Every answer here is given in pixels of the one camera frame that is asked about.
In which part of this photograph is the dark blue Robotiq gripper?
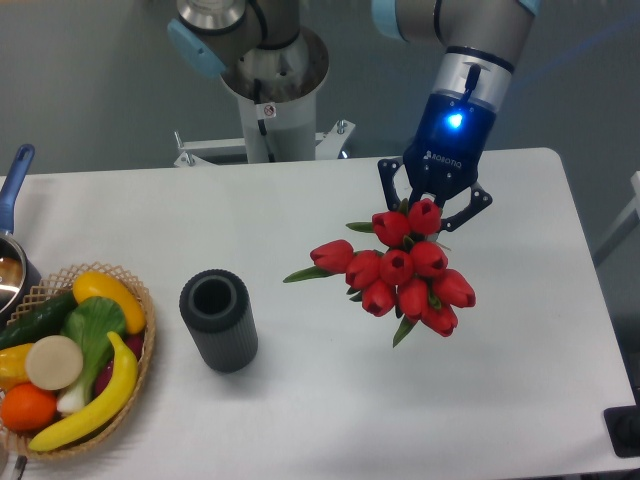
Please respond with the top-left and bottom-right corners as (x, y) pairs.
(377, 94), (496, 232)

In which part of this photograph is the red tulip bouquet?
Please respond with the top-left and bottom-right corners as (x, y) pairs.
(284, 199), (476, 345)

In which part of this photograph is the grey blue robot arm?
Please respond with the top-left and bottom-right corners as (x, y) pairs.
(167, 1), (539, 232)

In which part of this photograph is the dark grey ribbed vase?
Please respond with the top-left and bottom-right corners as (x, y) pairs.
(179, 269), (259, 373)

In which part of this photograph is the black device at table edge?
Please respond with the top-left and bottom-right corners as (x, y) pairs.
(603, 405), (639, 458)

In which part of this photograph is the dark red vegetable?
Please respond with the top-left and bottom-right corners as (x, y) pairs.
(93, 333), (144, 397)

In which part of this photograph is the green bok choy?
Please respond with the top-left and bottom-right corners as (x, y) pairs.
(57, 296), (126, 416)

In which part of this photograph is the yellow banana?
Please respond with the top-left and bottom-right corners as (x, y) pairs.
(28, 331), (138, 453)

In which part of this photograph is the woven wicker basket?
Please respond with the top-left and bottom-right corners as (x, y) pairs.
(1, 262), (156, 461)

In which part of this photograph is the green cucumber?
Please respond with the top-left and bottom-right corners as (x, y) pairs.
(1, 291), (77, 349)

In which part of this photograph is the beige round disc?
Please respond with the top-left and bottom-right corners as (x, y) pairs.
(25, 335), (83, 391)

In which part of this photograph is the yellow bell pepper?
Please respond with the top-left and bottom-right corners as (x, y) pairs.
(0, 343), (33, 392)

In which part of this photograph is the orange fruit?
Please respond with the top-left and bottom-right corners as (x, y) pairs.
(1, 383), (57, 432)

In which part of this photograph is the white metal base bracket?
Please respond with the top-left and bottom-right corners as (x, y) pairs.
(173, 119), (356, 167)

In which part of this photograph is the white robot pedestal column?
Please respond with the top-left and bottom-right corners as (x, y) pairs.
(222, 27), (329, 164)

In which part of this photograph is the white furniture frame at right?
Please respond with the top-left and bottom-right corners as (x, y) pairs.
(592, 171), (639, 268)

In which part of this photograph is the blue handled saucepan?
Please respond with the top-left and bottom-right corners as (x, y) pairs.
(1, 144), (41, 329)

